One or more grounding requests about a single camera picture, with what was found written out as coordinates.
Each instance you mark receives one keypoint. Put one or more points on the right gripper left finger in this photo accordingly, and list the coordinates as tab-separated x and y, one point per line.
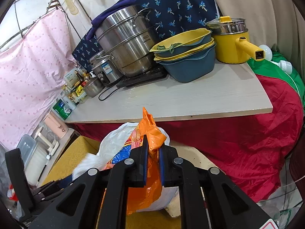
97	199

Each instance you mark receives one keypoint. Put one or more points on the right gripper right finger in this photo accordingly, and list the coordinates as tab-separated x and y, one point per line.
208	198

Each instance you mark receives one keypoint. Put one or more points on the white paper tissue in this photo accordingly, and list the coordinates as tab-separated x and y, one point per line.
90	161

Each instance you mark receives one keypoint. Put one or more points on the orange printed plastic bag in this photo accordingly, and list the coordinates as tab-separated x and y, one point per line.
151	139

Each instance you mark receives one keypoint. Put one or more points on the white lined trash bin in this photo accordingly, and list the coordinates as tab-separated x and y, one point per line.
116	146

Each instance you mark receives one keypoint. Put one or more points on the white dish rack grey lid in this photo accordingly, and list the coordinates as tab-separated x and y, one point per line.
33	154

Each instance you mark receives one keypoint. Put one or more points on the yellow patterned tablecloth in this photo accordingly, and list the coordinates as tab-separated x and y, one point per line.
75	153

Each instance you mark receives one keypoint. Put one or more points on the white glass electric kettle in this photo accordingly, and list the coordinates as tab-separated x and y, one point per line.
51	146

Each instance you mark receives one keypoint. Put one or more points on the pink electric kettle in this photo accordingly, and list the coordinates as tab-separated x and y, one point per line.
56	125

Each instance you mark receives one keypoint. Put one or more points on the red cloth under counter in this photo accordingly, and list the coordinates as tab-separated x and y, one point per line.
250	149

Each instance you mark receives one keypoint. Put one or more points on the white bottle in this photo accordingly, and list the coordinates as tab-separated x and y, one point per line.
69	102

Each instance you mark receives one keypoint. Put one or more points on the green tin can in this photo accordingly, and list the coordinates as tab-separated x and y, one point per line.
62	109

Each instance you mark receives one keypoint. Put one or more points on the small steel pot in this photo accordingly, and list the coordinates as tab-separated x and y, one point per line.
93	87

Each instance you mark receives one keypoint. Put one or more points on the yellow seasoning packet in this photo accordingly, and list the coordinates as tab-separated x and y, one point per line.
79	90

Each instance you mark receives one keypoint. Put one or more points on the black induction cooktop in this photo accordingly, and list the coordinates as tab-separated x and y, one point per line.
152	74

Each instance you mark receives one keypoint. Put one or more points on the blue yellow stacked basins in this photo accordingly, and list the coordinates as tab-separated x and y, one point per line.
187	56

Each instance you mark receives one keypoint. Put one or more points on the steel rice cooker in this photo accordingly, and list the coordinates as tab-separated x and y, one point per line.
103	67

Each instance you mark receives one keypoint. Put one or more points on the pink dotted curtain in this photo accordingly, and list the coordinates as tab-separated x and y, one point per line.
32	76

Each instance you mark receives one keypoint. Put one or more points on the yellow electric saucepan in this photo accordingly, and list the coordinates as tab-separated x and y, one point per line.
233	43

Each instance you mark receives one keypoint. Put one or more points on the large steel steamer pot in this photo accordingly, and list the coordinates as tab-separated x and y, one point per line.
127	36

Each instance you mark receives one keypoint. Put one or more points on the white light bulb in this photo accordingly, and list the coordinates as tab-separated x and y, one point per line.
267	51

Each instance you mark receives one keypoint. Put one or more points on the green cloth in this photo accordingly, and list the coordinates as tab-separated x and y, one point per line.
268	69

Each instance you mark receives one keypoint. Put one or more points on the purple cloth on steamer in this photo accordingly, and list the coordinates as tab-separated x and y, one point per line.
101	17

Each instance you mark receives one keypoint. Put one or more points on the blue patterned cloth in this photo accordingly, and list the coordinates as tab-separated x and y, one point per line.
169	17

